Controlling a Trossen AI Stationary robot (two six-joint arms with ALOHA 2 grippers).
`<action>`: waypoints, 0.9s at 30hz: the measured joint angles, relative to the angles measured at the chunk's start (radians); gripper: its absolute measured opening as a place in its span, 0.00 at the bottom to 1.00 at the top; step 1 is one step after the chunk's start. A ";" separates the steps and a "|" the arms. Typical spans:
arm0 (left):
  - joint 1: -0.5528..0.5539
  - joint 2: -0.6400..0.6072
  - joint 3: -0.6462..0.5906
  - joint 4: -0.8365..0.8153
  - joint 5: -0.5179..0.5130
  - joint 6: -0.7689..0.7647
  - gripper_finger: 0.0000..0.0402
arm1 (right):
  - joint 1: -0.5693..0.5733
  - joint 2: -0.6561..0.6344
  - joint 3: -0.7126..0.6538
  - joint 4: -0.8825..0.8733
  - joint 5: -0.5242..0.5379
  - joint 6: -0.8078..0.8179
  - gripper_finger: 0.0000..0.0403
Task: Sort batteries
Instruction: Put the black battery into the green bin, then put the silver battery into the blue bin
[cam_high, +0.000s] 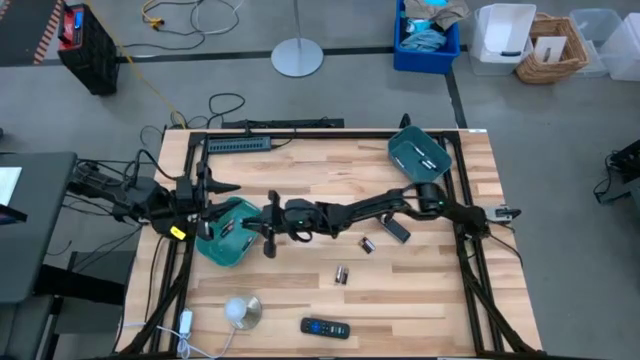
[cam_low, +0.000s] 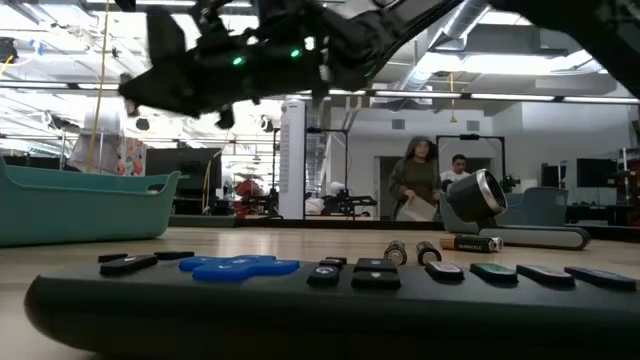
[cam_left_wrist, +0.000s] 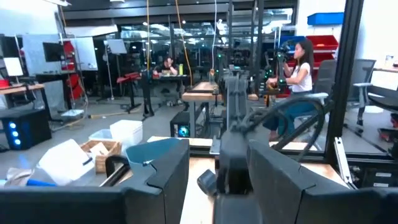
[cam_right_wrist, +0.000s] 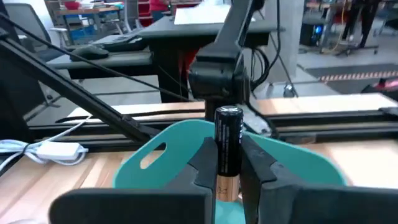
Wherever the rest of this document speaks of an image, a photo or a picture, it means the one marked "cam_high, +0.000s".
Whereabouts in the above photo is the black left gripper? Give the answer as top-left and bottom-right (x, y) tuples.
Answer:
(164, 160), (242, 242)

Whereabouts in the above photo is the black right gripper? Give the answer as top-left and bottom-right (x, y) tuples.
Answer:
(241, 189), (329, 259)

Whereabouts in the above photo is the teal plastic bin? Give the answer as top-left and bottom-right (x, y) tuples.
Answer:
(195, 196), (262, 268)
(387, 124), (454, 185)

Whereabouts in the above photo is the black USB hub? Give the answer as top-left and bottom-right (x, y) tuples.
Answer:
(206, 136), (273, 155)

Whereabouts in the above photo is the black remote control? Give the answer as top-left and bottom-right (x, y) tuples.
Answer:
(299, 316), (352, 341)

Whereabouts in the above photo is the white floor stand disc base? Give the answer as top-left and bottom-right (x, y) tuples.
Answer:
(270, 0), (325, 79)

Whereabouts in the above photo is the black desk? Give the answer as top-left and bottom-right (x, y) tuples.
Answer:
(0, 151), (79, 306)

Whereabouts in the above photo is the white paper sheet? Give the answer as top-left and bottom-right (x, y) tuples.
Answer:
(0, 166), (24, 207)

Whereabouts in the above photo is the blue plastic crate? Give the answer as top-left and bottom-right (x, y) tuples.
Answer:
(392, 0), (462, 76)

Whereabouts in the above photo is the grey-blue cloth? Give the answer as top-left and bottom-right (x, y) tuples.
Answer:
(399, 28), (448, 54)

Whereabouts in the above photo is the black hazard-striped floor mat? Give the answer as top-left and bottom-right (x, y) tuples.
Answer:
(0, 0), (64, 67)

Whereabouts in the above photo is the brown cloth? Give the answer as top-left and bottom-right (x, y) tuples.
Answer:
(403, 0), (471, 31)

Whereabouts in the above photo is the white plastic bin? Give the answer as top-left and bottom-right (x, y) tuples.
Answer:
(469, 3), (538, 77)

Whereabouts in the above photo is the white paper card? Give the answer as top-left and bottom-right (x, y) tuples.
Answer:
(533, 35), (569, 64)

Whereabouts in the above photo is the wicker basket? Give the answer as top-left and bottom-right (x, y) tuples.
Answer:
(514, 12), (591, 85)

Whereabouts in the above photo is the clear plastic bin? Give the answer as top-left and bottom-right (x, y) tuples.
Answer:
(569, 7), (626, 79)
(599, 12), (640, 82)

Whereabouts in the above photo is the black floor cable loop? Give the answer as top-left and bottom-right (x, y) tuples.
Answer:
(207, 92), (246, 129)

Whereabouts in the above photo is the white lamp cable with switch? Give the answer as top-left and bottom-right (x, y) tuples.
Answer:
(119, 308), (236, 360)

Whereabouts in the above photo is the black aluminium table frame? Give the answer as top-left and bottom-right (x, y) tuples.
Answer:
(117, 128), (539, 359)

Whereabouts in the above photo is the yellow hanging cord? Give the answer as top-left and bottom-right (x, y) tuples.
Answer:
(84, 0), (187, 129)

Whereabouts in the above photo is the white floor cable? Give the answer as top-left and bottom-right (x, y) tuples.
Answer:
(188, 0), (246, 36)

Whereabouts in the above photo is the yellow floor cable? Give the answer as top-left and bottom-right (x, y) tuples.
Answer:
(141, 0), (166, 29)

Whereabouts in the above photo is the black equipment with cables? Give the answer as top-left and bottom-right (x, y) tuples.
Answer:
(593, 138), (640, 205)

